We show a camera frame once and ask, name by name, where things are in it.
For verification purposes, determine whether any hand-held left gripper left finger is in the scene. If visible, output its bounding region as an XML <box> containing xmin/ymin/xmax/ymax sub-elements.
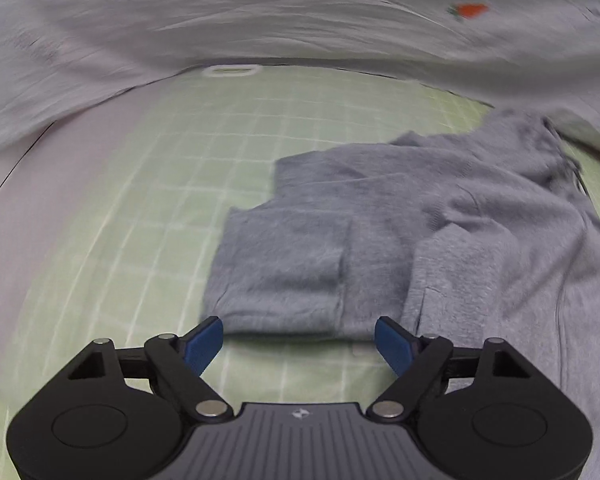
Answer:
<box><xmin>67</xmin><ymin>316</ymin><xmax>233</xmax><ymax>420</ymax></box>

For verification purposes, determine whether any grey hoodie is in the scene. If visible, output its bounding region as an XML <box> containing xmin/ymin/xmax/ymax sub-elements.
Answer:
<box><xmin>201</xmin><ymin>107</ymin><xmax>600</xmax><ymax>480</ymax></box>

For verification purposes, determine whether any grey printed cloth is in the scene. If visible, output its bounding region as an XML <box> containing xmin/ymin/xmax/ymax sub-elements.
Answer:
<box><xmin>0</xmin><ymin>0</ymin><xmax>600</xmax><ymax>166</ymax></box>

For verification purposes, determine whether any pale pink bedding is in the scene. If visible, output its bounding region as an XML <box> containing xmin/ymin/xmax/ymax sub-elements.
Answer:
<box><xmin>0</xmin><ymin>80</ymin><xmax>181</xmax><ymax>461</ymax></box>

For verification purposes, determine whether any white fabric loop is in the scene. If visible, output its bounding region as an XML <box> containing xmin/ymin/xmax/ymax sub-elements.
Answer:
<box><xmin>202</xmin><ymin>63</ymin><xmax>259</xmax><ymax>79</ymax></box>

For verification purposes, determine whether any green checked bed sheet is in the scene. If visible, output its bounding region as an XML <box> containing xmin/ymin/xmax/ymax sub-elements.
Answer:
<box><xmin>0</xmin><ymin>65</ymin><xmax>600</xmax><ymax>480</ymax></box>

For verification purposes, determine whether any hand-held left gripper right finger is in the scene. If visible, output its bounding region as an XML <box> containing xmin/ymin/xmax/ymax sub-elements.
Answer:
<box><xmin>367</xmin><ymin>316</ymin><xmax>531</xmax><ymax>422</ymax></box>

